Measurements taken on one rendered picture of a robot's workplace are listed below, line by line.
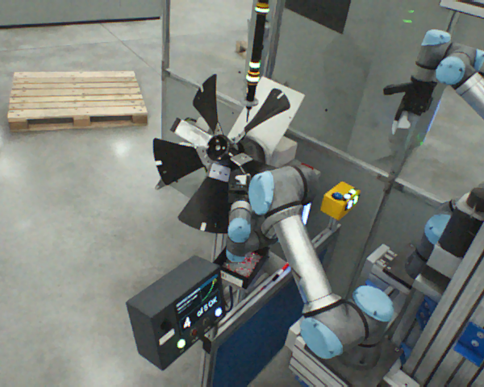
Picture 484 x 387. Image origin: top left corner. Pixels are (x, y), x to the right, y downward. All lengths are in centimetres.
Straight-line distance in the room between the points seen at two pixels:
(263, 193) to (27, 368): 180
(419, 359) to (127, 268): 199
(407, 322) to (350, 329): 36
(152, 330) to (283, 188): 51
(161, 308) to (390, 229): 160
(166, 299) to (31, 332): 167
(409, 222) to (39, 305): 211
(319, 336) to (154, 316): 43
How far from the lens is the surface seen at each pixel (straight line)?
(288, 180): 129
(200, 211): 192
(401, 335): 164
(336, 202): 199
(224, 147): 189
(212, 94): 203
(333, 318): 126
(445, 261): 144
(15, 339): 283
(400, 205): 245
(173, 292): 126
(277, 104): 189
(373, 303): 133
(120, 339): 272
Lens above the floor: 221
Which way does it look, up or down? 36 degrees down
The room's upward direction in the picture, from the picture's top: 8 degrees clockwise
